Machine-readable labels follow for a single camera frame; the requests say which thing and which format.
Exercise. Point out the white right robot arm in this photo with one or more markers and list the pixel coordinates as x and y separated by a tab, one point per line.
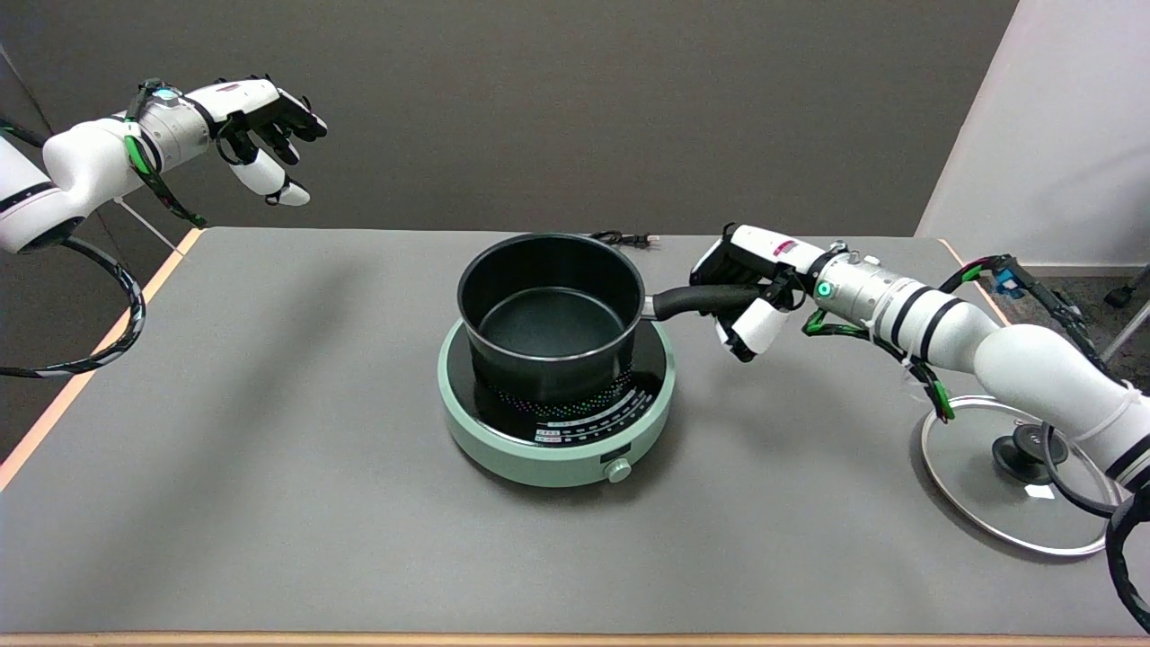
1024	359

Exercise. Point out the green round induction cooker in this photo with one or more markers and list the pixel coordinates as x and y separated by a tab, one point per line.
503	445

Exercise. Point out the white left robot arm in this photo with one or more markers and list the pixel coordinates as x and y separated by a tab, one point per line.
85	162

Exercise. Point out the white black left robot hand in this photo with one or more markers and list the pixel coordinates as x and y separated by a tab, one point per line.
247	94

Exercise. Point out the glass lid with black knob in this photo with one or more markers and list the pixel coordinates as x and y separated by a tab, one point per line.
970	476

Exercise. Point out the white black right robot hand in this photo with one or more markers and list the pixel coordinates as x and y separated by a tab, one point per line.
764	244

